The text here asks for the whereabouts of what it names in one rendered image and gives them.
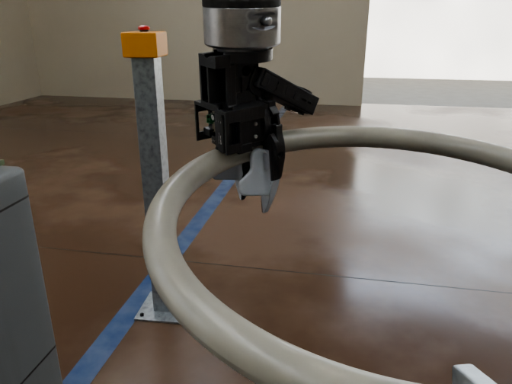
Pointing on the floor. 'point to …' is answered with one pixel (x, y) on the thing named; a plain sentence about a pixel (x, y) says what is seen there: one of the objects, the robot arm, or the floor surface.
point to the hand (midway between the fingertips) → (257, 195)
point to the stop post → (149, 134)
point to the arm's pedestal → (23, 292)
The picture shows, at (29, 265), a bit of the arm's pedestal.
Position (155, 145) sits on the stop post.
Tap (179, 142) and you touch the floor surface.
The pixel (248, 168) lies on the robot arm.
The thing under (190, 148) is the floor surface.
